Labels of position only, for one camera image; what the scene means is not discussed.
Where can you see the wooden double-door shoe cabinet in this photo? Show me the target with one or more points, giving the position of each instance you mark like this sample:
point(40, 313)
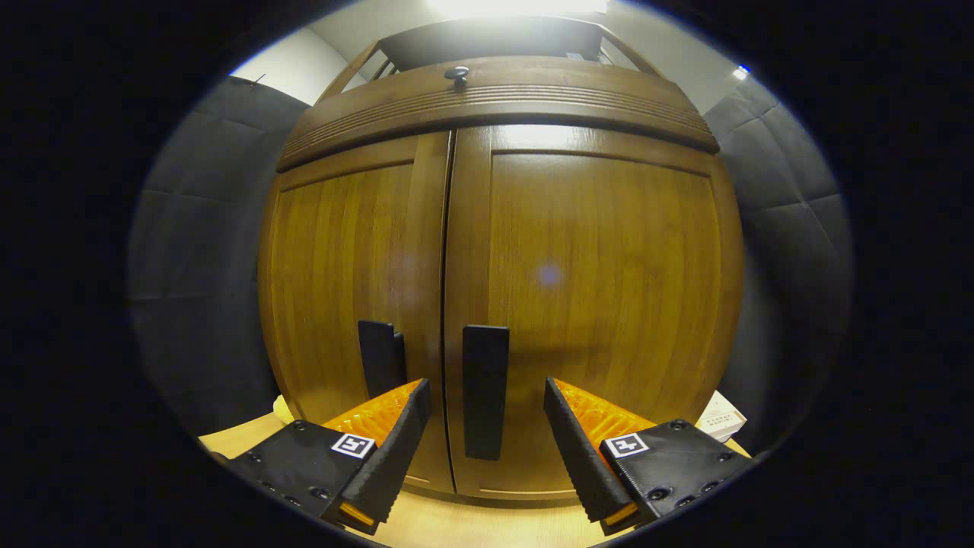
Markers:
point(487, 42)

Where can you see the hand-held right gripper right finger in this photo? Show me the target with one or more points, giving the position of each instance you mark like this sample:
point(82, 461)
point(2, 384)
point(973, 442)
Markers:
point(582, 457)

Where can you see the yellow round object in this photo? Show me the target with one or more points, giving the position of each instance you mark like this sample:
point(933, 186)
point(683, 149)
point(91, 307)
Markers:
point(281, 411)

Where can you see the wooden shoe cabinet door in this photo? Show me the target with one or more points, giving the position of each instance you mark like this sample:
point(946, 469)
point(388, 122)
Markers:
point(342, 266)
point(609, 266)

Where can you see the small ceiling light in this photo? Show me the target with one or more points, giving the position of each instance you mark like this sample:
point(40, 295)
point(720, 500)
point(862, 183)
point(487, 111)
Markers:
point(740, 72)

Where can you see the black drawer knob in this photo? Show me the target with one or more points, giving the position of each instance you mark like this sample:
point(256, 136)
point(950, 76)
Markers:
point(457, 74)

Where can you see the wooden drawer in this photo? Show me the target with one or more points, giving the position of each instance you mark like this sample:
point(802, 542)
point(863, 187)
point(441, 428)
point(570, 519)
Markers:
point(571, 87)

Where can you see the large ceiling light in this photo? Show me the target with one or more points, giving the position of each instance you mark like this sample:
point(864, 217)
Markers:
point(517, 7)

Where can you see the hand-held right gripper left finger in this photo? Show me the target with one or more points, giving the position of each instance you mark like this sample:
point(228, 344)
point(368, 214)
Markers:
point(392, 464)

